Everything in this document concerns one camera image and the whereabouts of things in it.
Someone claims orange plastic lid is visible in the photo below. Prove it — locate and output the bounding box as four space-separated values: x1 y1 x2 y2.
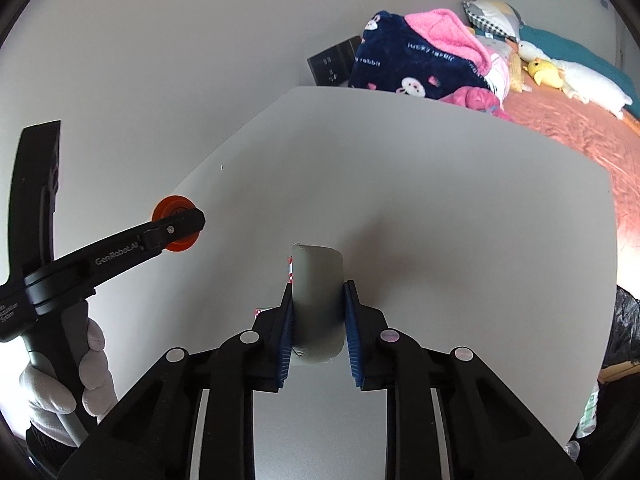
152 195 204 252

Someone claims white green milk bottle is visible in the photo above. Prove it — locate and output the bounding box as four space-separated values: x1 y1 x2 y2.
575 384 600 439

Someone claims black trash bag bin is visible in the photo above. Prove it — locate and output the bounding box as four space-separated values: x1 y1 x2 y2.
577 287 639 479

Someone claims left white gloved hand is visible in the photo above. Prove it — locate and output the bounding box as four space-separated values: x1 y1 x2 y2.
20 314 117 448

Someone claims navy pink blanket pile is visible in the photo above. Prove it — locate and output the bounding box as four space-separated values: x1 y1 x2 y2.
348 9 511 120

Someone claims yellow duck plush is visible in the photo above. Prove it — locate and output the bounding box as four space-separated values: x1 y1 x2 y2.
524 58 564 89

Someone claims salmon pink bed sheet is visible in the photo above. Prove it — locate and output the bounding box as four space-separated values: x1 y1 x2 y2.
504 84 639 248

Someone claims white goose plush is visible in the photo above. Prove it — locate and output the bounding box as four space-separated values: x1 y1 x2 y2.
518 40 632 120

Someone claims patterned grey white pillow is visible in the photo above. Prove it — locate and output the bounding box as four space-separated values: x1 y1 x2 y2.
462 0 524 42

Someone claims teal pillow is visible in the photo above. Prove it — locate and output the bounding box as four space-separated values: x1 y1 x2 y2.
520 25 639 119

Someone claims black wall socket panel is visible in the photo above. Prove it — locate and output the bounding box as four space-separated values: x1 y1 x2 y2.
307 36 361 87

